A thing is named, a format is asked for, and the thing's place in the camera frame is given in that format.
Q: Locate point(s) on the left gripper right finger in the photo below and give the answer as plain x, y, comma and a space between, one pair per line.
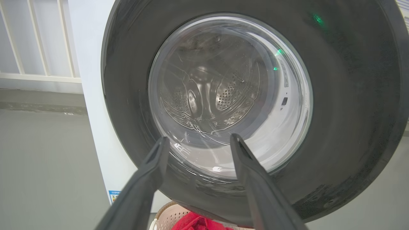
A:
265, 198

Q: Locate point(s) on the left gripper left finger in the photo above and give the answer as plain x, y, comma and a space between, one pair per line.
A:
140, 188

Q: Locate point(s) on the red mesh printed garment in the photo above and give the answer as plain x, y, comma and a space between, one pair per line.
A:
195, 223

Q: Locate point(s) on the dark round washer door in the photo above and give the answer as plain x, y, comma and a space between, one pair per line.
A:
351, 111

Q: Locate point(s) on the cream perforated laundry basket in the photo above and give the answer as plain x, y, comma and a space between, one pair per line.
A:
167, 217

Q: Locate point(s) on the white front-load washing machine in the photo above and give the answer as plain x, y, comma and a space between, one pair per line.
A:
96, 95

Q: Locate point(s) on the white window railing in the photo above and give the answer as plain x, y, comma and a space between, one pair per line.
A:
38, 76

